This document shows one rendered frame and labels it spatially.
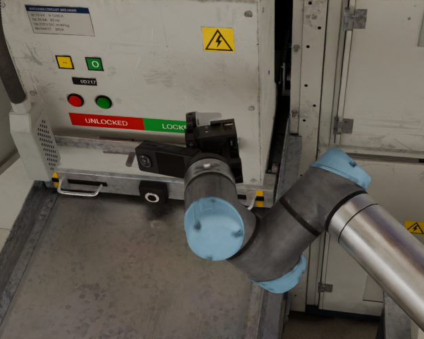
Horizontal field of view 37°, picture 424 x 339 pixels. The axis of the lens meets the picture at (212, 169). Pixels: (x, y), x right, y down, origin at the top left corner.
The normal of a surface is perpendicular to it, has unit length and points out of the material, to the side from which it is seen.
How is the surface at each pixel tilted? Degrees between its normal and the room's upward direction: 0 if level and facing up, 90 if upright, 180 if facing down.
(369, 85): 90
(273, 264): 66
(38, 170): 90
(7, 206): 90
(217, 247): 74
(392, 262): 38
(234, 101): 90
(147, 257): 0
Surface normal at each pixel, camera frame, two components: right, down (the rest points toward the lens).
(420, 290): -0.59, -0.24
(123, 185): -0.18, 0.73
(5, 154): 0.84, 0.36
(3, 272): 0.98, 0.08
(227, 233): 0.06, 0.51
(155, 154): -0.49, 0.49
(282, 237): -0.17, 0.02
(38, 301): -0.07, -0.68
